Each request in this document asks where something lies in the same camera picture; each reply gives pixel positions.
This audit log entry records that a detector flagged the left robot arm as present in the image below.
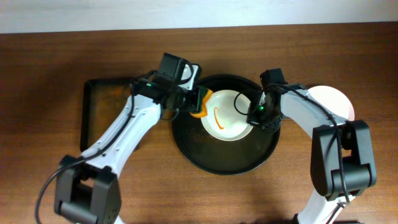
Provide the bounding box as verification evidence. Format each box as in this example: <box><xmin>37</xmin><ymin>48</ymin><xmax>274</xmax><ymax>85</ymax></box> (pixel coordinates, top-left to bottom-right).
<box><xmin>54</xmin><ymin>53</ymin><xmax>209</xmax><ymax>224</ymax></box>

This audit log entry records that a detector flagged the black rectangular tray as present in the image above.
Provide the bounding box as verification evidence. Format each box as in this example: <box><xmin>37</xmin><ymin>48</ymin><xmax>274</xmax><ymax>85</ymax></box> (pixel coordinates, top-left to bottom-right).
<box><xmin>80</xmin><ymin>77</ymin><xmax>131</xmax><ymax>152</ymax></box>

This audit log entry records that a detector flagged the white plate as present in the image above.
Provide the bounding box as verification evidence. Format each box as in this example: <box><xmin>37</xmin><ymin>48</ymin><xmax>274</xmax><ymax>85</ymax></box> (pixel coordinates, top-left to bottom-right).
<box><xmin>308</xmin><ymin>85</ymin><xmax>355</xmax><ymax>121</ymax></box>
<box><xmin>200</xmin><ymin>90</ymin><xmax>253</xmax><ymax>141</ymax></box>

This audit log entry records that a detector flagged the orange green sponge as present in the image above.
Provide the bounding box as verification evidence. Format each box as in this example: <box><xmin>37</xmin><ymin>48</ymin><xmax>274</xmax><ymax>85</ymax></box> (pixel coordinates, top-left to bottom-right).
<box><xmin>190</xmin><ymin>88</ymin><xmax>213</xmax><ymax>118</ymax></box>

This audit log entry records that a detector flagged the round black tray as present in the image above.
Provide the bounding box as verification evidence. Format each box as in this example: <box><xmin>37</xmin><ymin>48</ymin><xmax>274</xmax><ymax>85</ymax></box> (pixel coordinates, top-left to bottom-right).
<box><xmin>171</xmin><ymin>73</ymin><xmax>281</xmax><ymax>175</ymax></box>

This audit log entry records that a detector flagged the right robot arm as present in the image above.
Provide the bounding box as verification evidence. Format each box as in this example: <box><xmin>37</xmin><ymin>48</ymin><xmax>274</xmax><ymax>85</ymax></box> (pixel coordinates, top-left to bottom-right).
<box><xmin>247</xmin><ymin>68</ymin><xmax>377</xmax><ymax>223</ymax></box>

